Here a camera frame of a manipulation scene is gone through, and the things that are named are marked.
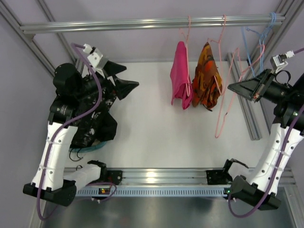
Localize black clothes in basket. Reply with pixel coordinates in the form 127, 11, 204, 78
98, 113, 117, 142

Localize teal plastic basket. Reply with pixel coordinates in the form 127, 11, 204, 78
69, 142, 106, 153

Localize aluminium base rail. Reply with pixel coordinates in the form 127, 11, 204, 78
39, 167, 296, 188

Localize grey slotted cable duct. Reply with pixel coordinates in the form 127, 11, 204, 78
76, 186, 227, 197

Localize pink hanger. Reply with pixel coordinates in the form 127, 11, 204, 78
215, 48, 262, 141
207, 14, 227, 96
179, 16, 191, 97

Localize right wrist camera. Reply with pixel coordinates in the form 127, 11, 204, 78
270, 50, 295, 73

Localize orange patterned trousers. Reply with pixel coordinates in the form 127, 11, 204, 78
192, 42, 223, 111

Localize pink trousers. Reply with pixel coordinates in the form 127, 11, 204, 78
170, 41, 193, 110

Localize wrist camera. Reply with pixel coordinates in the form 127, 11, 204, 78
83, 44, 108, 69
270, 50, 295, 73

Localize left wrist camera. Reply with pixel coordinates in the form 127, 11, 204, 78
83, 44, 108, 69

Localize aluminium hanging rail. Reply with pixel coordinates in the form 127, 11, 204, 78
20, 13, 285, 34

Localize black white patterned trousers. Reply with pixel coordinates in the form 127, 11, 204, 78
70, 90, 117, 148

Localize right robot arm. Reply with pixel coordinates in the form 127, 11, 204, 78
227, 69, 304, 218

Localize light blue hanger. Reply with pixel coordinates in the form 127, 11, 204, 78
256, 12, 277, 73

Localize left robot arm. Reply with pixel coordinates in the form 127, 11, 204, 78
23, 61, 139, 207

